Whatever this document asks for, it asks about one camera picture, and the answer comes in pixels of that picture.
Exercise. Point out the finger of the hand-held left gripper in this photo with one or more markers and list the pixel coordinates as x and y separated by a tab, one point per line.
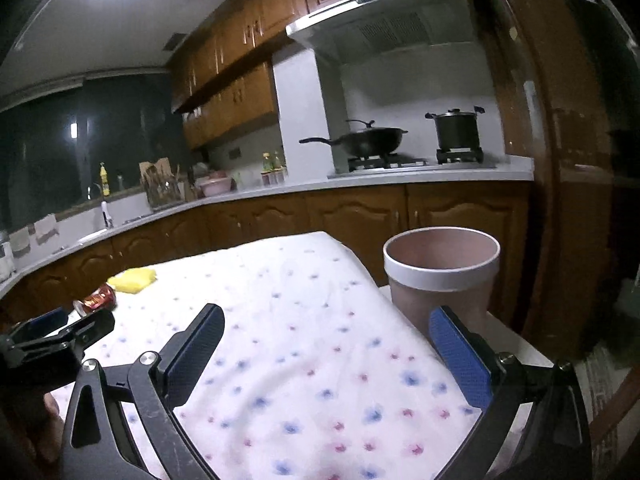
42	321
85	332

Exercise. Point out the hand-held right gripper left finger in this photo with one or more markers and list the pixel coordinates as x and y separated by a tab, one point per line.
197	355

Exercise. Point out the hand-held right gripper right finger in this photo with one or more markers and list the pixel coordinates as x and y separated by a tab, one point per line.
460	360

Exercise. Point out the red crushed can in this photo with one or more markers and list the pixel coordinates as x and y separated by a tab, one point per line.
100	299

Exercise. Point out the pink bin with white rim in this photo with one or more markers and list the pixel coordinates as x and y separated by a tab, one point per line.
440	305

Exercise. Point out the yellow sponge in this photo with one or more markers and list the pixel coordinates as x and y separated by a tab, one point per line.
132	280

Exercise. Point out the floral white tablecloth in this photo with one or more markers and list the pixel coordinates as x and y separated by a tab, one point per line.
300	320

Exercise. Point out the sink faucet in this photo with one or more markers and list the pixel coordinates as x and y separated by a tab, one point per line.
106	212

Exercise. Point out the patterned floor rug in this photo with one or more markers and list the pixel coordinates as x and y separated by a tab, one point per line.
602	400

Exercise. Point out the yellow bottle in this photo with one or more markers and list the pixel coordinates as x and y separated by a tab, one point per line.
104	180

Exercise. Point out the dark window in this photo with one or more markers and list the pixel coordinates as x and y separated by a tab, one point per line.
50	160

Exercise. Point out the utensil rack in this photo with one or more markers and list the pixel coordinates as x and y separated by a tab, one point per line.
162	187

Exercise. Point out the pink basin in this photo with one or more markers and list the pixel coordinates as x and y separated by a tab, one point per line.
216	186

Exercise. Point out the wooden base cabinets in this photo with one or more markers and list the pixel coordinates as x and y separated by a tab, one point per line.
350	210

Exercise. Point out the white kitchen countertop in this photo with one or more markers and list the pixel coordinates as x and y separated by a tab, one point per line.
400	176

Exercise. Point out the condiment bottle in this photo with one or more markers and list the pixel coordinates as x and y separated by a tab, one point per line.
279	170
267	172

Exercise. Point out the gas stove hob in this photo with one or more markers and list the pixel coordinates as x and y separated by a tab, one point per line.
400	165

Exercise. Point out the black stock pot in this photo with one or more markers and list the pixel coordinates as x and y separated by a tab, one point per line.
456	132

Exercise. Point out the tall brown cabinet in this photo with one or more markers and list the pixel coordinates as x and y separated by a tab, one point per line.
575	160

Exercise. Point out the black wok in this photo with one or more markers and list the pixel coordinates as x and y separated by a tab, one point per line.
370	142

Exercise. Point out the ceiling vent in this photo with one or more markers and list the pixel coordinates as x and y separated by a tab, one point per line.
174	42

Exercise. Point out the steel range hood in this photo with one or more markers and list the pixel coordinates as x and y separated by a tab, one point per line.
390	25

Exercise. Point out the wooden wall cabinets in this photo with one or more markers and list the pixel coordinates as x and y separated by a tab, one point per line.
250	25

